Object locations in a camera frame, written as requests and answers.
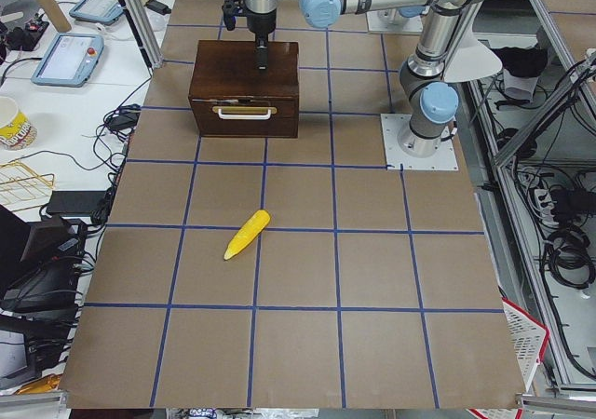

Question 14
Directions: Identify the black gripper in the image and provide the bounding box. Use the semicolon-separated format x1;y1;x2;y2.
246;9;277;71

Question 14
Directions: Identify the dark wooden drawer box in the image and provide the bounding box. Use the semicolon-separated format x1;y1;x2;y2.
188;40;299;110

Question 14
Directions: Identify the wooden drawer with white handle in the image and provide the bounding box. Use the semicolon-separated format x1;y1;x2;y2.
189;99;299;138

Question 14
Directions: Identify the yellow corn cob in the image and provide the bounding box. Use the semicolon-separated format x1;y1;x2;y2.
223;209;271;261

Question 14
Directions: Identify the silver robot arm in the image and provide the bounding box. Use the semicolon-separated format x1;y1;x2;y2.
228;0;485;158

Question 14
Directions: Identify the black power adapter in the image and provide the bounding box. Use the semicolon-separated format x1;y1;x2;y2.
145;0;171;15

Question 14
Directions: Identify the far blue teach pendant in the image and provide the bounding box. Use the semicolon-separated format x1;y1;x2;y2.
69;0;123;25

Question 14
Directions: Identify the blue teach pendant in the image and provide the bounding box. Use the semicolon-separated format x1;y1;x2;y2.
31;34;104;88
69;0;123;25

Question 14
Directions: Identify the near blue teach pendant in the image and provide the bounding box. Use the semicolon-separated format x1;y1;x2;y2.
31;34;104;88

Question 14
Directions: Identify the white plastic chair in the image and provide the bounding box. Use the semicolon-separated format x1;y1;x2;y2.
442;27;502;84

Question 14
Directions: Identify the cardboard tube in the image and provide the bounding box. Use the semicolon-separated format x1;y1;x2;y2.
36;0;72;33

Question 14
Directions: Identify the yellow popcorn paper cup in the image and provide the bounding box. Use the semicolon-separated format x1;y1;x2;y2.
0;96;37;150

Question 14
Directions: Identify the red white plastic basket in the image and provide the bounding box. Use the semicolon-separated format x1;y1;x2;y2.
467;297;549;419

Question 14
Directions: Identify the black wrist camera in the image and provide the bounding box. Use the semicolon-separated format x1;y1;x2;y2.
222;0;246;31

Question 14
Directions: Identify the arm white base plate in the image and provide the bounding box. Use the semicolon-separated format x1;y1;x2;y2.
381;114;459;171
367;7;426;35

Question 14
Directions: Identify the aluminium frame post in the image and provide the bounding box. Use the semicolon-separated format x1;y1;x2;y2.
117;0;163;70

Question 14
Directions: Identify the gold wire rack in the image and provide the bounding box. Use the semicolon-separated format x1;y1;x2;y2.
1;160;55;210

